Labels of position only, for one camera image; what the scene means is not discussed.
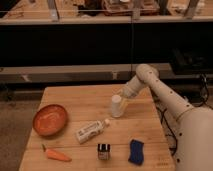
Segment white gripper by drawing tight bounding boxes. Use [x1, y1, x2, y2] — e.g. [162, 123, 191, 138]
[121, 76, 146, 98]

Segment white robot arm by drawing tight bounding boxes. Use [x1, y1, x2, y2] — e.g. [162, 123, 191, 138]
[121, 64, 213, 171]

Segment white glue bottle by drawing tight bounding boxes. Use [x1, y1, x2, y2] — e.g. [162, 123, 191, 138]
[76, 119, 110, 144]

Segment small black white box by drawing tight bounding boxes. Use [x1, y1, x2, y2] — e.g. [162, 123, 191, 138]
[97, 144, 110, 160]

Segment orange bowl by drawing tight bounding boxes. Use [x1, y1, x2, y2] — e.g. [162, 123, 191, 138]
[33, 104, 68, 136]

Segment orange toy carrot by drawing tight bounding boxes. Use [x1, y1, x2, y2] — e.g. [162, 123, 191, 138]
[42, 145, 71, 162]

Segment black power cable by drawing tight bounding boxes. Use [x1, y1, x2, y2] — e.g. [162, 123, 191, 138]
[156, 74, 210, 156]

